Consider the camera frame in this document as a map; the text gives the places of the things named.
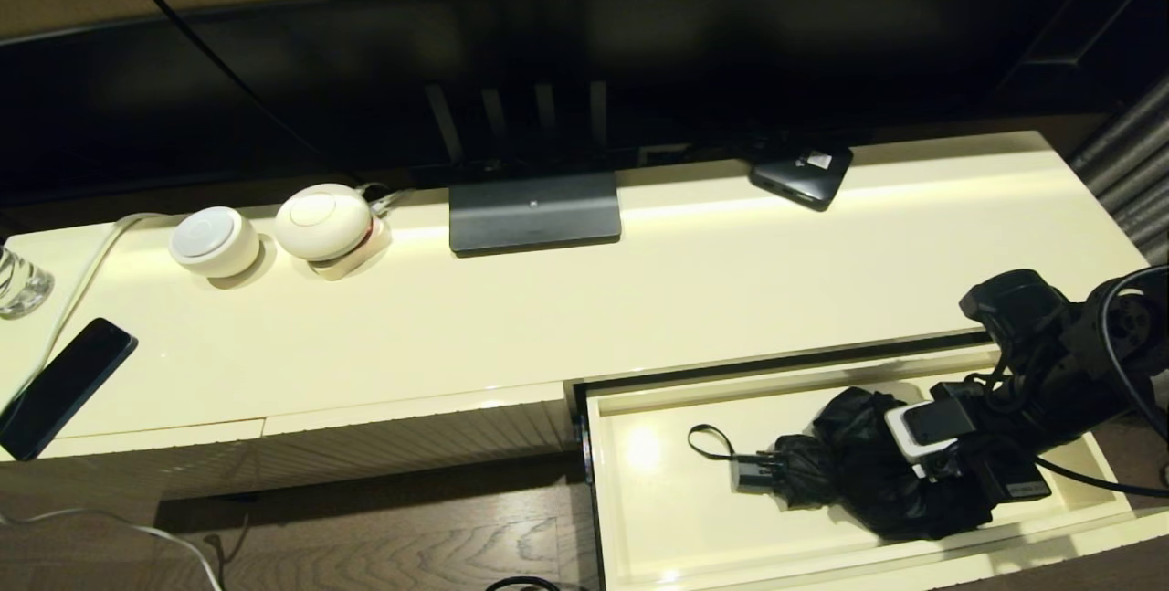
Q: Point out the white round dome device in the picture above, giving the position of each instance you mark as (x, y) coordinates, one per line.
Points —
(321, 221)

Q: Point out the grey television base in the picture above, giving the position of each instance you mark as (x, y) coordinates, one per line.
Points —
(534, 212)

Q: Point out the black flat television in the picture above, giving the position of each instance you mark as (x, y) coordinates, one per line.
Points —
(685, 52)

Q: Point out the black umbrella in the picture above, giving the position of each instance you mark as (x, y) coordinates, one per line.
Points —
(868, 472)

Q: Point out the clear drinking glass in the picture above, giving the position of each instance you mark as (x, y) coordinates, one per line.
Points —
(23, 285)

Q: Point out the blurred cream and black object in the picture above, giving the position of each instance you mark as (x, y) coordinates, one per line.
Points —
(548, 317)

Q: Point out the black smartphone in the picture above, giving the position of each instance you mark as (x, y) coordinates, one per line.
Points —
(66, 385)

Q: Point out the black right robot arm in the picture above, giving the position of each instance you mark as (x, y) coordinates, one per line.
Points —
(1059, 363)

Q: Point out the black set-top box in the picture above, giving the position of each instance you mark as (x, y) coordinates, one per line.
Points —
(799, 173)

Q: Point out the cream charging base plate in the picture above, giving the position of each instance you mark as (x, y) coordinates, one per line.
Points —
(359, 264)

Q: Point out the grey pleated curtain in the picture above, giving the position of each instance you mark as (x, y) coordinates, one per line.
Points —
(1132, 171)

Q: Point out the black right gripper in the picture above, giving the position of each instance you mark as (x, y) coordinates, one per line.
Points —
(1009, 481)

